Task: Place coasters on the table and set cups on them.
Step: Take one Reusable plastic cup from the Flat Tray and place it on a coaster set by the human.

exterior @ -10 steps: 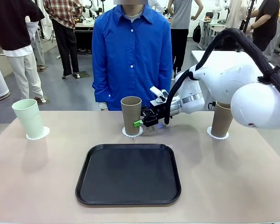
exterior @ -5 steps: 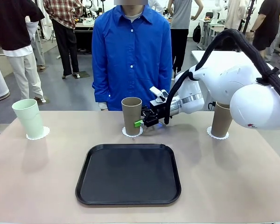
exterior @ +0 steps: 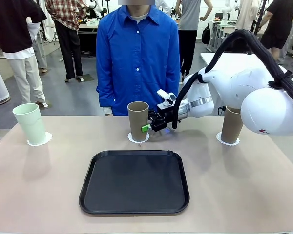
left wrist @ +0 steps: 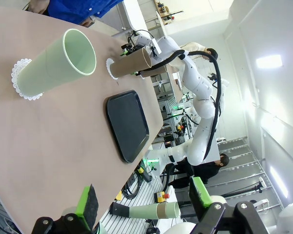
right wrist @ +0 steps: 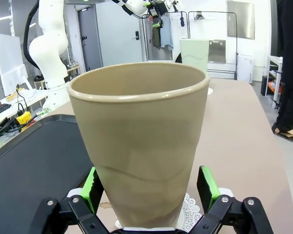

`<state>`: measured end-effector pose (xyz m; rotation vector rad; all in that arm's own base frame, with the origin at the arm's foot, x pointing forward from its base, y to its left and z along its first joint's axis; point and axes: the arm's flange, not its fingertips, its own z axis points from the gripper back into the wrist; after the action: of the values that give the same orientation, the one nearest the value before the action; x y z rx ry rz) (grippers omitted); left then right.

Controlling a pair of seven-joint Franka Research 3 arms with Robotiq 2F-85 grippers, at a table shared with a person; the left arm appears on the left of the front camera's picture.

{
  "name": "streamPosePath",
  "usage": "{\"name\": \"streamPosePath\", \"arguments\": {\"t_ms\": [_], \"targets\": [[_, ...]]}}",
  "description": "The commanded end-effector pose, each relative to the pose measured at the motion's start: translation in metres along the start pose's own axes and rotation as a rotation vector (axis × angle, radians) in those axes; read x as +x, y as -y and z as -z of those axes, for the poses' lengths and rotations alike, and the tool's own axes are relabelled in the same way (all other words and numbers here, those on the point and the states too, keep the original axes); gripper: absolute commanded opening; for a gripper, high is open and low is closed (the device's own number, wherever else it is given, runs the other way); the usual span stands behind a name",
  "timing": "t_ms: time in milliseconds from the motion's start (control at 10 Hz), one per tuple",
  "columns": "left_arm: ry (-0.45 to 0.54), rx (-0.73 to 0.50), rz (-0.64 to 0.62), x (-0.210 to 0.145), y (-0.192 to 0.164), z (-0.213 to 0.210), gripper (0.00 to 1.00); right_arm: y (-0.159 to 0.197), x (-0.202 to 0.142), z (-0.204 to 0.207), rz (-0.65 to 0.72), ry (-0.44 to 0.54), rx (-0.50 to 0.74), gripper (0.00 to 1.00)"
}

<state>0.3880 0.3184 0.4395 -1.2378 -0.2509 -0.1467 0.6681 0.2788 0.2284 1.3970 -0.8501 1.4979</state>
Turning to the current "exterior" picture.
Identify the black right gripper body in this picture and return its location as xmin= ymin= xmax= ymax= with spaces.
xmin=157 ymin=103 xmax=180 ymax=130

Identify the brown fibre cup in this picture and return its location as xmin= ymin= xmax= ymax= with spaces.
xmin=220 ymin=104 xmax=245 ymax=144
xmin=127 ymin=101 xmax=150 ymax=142

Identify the white paper doily coaster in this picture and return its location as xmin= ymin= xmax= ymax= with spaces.
xmin=127 ymin=131 xmax=151 ymax=144
xmin=216 ymin=131 xmax=241 ymax=147
xmin=26 ymin=131 xmax=53 ymax=147

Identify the pale green cup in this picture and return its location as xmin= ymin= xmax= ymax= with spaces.
xmin=12 ymin=103 xmax=46 ymax=145

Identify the person's right forearm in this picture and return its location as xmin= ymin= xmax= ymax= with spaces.
xmin=96 ymin=82 xmax=118 ymax=116

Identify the person's left forearm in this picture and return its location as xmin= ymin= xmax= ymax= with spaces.
xmin=158 ymin=70 xmax=181 ymax=95

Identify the person in blue shirt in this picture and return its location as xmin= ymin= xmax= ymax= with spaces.
xmin=95 ymin=4 xmax=181 ymax=117

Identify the black plastic serving tray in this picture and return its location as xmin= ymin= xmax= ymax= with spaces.
xmin=78 ymin=150 xmax=191 ymax=216

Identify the white table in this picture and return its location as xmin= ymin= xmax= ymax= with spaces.
xmin=200 ymin=52 xmax=293 ymax=115

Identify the black hanging bag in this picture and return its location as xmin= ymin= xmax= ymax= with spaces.
xmin=201 ymin=23 xmax=211 ymax=45

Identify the background work desk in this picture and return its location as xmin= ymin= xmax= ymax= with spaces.
xmin=209 ymin=19 xmax=237 ymax=53
xmin=78 ymin=17 xmax=100 ymax=53

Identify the person in grey shirt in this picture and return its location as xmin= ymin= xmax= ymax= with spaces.
xmin=175 ymin=0 xmax=214 ymax=83

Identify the person in plaid shirt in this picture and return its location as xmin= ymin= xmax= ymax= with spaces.
xmin=45 ymin=0 xmax=86 ymax=83

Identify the black tripod pole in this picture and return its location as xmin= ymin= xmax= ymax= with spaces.
xmin=250 ymin=0 xmax=268 ymax=32

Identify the person in black outfit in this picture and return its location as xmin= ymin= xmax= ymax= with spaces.
xmin=258 ymin=0 xmax=293 ymax=65

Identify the person in black shirt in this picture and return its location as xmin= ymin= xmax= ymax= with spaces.
xmin=0 ymin=0 xmax=49 ymax=108

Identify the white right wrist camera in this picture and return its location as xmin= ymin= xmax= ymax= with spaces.
xmin=156 ymin=89 xmax=178 ymax=107

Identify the black braided cable conduit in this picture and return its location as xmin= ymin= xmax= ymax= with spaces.
xmin=172 ymin=29 xmax=293 ymax=130

